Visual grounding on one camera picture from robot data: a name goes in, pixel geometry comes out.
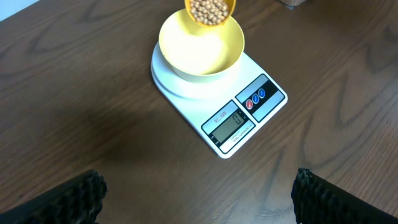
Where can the clear container of soybeans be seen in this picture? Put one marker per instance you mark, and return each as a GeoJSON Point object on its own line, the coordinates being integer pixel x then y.
{"type": "Point", "coordinates": [292, 3]}

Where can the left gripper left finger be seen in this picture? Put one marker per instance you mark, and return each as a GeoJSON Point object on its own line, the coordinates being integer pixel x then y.
{"type": "Point", "coordinates": [76, 201]}

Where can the yellow plastic bowl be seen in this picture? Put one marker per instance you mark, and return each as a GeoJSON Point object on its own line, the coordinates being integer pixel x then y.
{"type": "Point", "coordinates": [198, 53]}

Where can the yellow measuring scoop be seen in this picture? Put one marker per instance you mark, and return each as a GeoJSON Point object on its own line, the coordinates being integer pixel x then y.
{"type": "Point", "coordinates": [210, 13]}

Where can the white digital kitchen scale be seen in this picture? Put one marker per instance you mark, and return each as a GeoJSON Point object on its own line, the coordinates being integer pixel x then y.
{"type": "Point", "coordinates": [226, 112]}

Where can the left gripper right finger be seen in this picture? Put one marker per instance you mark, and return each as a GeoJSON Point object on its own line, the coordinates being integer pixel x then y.
{"type": "Point", "coordinates": [317, 201]}

